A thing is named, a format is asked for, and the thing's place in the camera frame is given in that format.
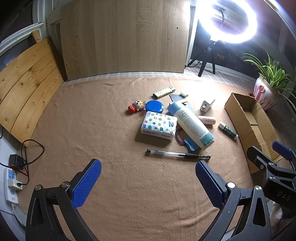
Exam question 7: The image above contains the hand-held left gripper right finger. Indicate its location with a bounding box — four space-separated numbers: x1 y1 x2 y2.
195 160 272 241

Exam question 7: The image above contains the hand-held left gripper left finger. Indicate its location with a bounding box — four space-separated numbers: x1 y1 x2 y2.
25 159 102 241

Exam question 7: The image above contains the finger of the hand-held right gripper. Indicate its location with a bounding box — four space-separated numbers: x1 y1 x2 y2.
272 141 296 170
246 146 276 173

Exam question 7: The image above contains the cardboard box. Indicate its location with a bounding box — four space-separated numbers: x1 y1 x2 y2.
224 92 285 174

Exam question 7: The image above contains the blue case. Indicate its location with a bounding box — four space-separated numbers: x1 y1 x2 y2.
184 137 201 151

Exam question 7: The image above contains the green and white lip balm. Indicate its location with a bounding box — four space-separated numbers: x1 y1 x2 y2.
218 122 238 139

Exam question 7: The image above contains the clear black gel pen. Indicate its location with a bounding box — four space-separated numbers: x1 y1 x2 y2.
146 149 212 161

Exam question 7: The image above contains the white bottle with blue cap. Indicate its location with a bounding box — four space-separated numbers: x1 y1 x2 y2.
168 101 215 149

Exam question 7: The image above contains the small pink tube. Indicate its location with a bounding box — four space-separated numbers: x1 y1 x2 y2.
197 116 216 125

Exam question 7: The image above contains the round blue tin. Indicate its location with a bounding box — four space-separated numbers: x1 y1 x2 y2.
145 100 164 114

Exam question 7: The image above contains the patterned white lighter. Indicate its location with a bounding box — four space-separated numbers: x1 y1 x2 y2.
153 86 175 99

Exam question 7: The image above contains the dark side table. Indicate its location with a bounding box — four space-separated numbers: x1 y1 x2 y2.
266 93 296 144

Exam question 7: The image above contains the potted spider plant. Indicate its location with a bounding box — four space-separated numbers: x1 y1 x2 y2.
243 52 296 112

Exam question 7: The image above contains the black power adapter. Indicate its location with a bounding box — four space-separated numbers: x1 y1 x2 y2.
9 154 27 171

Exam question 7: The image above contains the white charger plug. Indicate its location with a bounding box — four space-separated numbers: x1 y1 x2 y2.
200 99 215 113

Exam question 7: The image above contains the white dotted tissue pack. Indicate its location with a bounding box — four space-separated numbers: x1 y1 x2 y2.
141 111 178 141

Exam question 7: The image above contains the white power strip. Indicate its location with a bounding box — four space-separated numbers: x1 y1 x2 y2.
4 168 23 205

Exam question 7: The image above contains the small red toy figure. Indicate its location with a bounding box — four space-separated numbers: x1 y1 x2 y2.
128 100 146 114

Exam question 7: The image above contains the black card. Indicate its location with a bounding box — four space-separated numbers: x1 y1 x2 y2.
169 94 192 112

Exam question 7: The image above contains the pine wood panel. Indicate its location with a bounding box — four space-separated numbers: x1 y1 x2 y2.
0 38 65 147

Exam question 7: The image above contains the light oak board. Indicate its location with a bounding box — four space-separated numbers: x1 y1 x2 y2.
60 0 191 81

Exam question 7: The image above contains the black cable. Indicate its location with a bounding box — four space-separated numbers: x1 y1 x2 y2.
20 138 45 186

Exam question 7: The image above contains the ring light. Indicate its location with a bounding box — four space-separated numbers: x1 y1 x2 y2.
196 0 258 44

